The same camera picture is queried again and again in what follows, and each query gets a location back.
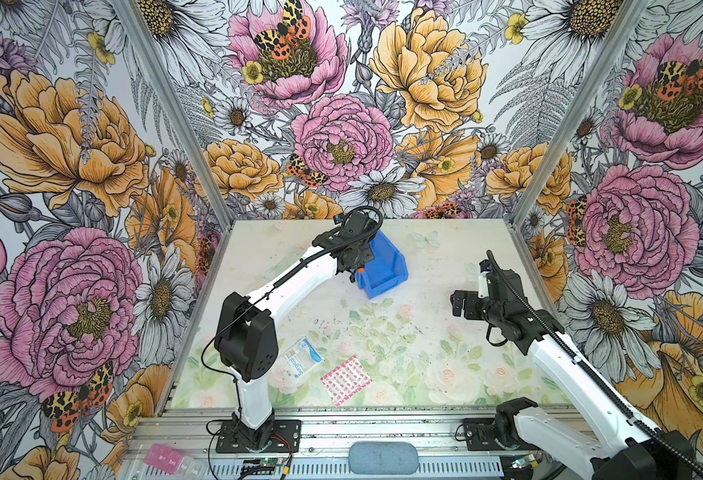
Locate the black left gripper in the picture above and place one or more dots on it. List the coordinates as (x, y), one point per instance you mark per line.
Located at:
(366, 256)

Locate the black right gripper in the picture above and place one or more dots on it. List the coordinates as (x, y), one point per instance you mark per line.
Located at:
(471, 299)

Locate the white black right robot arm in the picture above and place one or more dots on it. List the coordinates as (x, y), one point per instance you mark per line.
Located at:
(625, 444)

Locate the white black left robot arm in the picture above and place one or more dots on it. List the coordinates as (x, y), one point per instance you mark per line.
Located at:
(246, 336)

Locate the blue plastic bin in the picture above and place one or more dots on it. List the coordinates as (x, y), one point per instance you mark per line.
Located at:
(387, 270)

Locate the clear blue plastic packet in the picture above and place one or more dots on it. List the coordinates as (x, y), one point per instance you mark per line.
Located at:
(300, 359)

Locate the pink patterned sticker sheet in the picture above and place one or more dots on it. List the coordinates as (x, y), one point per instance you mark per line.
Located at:
(345, 381)

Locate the grey oval pad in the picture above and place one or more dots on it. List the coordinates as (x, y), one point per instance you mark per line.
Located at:
(383, 458)

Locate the green circuit board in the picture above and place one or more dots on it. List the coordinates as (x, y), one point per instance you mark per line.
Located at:
(265, 466)

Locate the pink clear plastic box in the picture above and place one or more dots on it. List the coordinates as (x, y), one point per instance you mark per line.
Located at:
(173, 463)

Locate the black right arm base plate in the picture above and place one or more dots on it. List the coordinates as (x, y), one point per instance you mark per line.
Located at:
(484, 434)

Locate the aluminium corner post left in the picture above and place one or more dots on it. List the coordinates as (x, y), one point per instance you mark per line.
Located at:
(137, 32)

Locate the aluminium corner post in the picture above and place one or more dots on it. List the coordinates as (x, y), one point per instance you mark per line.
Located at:
(137, 32)
(627, 20)

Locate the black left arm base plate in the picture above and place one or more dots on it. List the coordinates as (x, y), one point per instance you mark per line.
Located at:
(275, 436)

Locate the aluminium front rail frame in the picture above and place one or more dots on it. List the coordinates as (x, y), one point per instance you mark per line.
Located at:
(326, 436)

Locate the aluminium corner post right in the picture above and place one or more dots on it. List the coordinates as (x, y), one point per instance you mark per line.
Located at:
(627, 20)

